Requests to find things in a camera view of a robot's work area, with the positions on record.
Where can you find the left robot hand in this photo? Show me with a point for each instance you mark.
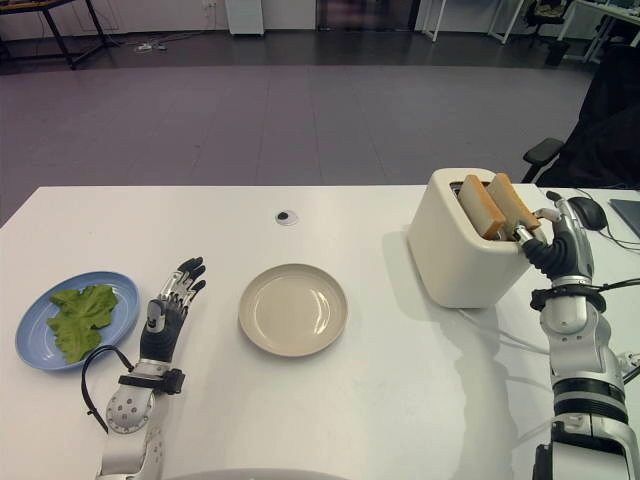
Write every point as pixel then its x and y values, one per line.
pixel 162 330

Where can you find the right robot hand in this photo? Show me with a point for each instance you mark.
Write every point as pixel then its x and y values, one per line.
pixel 567 247

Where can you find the bread slice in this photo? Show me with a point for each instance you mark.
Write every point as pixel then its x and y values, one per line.
pixel 512 202
pixel 480 212

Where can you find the black computer mouse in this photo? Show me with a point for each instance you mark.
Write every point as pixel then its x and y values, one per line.
pixel 587 212

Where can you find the green lettuce leaf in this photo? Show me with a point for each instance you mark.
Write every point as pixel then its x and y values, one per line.
pixel 82 315

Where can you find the blue plate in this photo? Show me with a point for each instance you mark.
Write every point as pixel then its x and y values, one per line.
pixel 75 320

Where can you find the cream toaster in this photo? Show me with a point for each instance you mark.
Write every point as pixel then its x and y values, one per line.
pixel 465 265

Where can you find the black office chair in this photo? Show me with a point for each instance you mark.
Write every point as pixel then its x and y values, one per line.
pixel 595 130

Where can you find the beige plate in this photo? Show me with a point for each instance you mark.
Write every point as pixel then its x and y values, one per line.
pixel 292 310

